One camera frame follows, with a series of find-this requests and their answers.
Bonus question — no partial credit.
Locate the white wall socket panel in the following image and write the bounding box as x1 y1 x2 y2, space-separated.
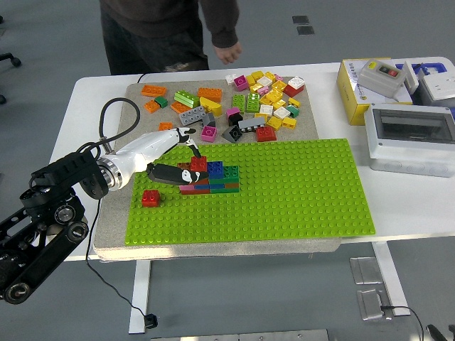
420 72 455 103

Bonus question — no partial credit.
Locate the long metal floor plate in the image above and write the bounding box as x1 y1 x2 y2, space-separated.
151 329 330 341

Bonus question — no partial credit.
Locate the lime green long toy brick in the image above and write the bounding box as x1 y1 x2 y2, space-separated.
173 90 202 109

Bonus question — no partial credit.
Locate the person's left hand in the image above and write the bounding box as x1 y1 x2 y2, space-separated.
213 41 243 65

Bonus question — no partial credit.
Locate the grey push-button switch box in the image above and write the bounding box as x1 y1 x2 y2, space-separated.
356 59 407 102

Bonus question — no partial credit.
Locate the white distribution box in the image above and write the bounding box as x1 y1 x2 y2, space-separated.
363 102 455 178

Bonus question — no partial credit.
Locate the grey-brown mat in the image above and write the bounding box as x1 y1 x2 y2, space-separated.
92 76 344 263

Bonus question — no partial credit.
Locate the black office chair base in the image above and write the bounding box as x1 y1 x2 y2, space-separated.
0 53 23 105

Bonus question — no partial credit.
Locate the grey narrow toy brick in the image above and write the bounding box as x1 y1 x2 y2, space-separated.
237 116 267 134

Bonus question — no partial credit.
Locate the blue square toy brick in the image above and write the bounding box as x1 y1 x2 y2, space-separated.
207 161 225 180

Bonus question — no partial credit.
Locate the thin black cord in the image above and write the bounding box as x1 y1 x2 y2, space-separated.
85 198 149 318

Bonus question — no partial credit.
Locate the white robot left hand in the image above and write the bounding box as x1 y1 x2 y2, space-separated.
112 127 210 190

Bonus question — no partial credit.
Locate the blue plastic bin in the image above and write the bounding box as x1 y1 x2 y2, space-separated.
394 62 448 77

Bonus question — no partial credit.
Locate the person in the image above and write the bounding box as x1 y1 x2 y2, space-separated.
99 0 243 75

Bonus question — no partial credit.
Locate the white plastic cover plate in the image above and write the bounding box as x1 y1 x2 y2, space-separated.
403 60 422 95

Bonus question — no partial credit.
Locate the white table leg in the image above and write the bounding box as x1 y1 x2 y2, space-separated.
128 260 174 335
371 241 412 317

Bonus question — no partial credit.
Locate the yellow curved toy brick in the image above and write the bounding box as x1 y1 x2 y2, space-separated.
199 96 223 117

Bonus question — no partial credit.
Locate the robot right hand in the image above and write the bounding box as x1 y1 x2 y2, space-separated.
426 323 455 341

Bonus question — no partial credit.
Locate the black floor cable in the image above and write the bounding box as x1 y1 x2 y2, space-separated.
380 304 427 338

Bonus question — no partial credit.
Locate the yellow cardboard box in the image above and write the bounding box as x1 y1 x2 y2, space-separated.
336 58 415 127

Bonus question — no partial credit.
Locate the metal floor block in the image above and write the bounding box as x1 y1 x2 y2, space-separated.
356 288 395 323

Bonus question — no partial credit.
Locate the grey long toy brick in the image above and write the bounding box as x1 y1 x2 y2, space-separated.
178 106 208 127

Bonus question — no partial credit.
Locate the lime green studded baseplate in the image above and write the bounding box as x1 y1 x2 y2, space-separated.
124 138 377 246

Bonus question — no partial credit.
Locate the red sloped toy brick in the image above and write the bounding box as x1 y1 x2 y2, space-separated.
255 126 277 143

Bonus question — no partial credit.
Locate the red square toy brick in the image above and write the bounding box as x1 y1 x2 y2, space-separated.
189 156 208 173
141 190 161 208

